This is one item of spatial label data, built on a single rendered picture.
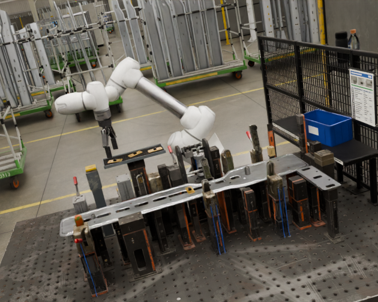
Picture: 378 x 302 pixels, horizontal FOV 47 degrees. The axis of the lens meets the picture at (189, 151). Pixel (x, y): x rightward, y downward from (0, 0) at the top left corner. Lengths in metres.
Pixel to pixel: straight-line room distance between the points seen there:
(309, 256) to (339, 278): 0.21
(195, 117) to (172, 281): 1.16
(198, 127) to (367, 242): 1.28
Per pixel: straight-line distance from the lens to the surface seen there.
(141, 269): 2.33
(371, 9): 4.32
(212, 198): 2.21
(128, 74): 2.97
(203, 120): 2.95
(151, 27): 9.14
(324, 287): 2.11
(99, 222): 2.32
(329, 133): 2.61
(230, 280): 2.19
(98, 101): 2.46
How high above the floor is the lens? 2.04
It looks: 21 degrees down
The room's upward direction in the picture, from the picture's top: 11 degrees counter-clockwise
